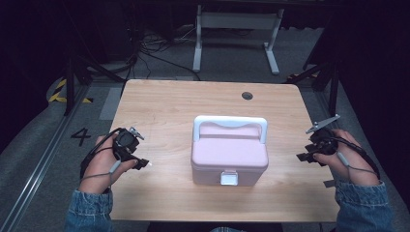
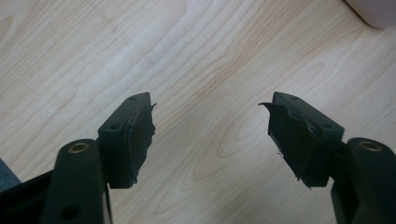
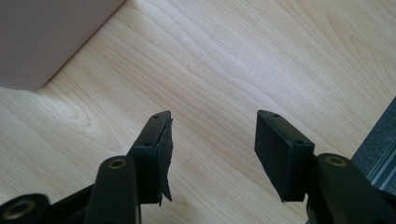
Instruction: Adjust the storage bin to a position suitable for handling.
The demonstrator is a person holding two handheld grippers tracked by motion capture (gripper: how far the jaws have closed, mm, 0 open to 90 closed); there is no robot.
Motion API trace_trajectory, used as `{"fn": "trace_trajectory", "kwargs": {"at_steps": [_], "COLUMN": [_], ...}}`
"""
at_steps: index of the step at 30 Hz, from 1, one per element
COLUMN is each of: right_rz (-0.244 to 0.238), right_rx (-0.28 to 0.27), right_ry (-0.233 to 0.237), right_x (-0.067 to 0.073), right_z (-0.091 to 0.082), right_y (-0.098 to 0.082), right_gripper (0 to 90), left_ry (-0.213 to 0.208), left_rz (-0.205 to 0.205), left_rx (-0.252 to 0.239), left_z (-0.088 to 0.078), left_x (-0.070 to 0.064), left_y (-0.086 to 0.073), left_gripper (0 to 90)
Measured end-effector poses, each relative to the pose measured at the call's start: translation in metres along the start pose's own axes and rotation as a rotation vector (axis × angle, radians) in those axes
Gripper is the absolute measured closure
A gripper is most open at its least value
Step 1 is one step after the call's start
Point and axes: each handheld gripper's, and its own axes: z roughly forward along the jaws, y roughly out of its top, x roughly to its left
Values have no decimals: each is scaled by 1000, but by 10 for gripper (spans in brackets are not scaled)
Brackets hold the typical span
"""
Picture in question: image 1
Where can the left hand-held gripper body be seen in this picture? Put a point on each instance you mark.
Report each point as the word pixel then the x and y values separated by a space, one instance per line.
pixel 125 143

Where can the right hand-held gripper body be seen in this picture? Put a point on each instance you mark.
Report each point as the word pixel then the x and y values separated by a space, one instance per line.
pixel 323 144

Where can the person's right hand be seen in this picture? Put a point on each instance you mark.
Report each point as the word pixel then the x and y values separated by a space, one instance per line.
pixel 353 164

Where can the person's left hand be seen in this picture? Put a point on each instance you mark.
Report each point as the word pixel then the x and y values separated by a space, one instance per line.
pixel 98 167

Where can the black tripod stand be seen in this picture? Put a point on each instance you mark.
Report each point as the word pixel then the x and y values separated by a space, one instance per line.
pixel 334 93
pixel 69 87

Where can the dark round table grommet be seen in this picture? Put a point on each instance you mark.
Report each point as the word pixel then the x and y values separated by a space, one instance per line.
pixel 247 95

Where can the yellow black floor tape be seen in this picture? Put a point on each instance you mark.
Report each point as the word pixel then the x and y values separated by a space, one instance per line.
pixel 54 96

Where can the metal floor rail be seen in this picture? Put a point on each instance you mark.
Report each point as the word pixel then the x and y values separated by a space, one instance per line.
pixel 38 170

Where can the white metal desk frame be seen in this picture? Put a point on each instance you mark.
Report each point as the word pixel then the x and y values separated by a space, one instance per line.
pixel 238 20

